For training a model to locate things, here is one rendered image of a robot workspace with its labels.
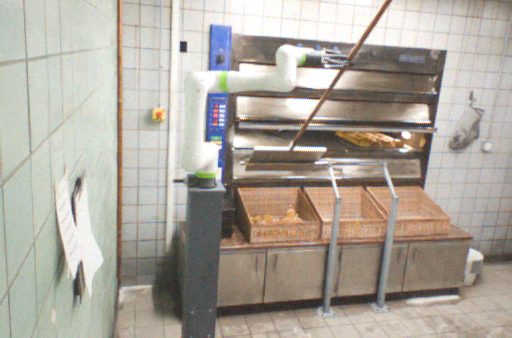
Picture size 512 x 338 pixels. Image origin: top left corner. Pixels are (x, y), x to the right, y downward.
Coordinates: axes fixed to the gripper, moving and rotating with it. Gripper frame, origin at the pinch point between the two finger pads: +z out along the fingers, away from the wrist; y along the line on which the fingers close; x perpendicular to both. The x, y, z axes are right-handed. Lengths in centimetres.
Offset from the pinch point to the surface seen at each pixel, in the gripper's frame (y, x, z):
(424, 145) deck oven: -27, -138, 148
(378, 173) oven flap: -6, -155, 104
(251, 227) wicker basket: 47, -137, -25
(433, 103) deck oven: -56, -112, 150
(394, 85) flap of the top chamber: -66, -102, 107
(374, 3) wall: -116, -60, 78
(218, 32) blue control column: -88, -81, -50
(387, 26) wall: -103, -71, 93
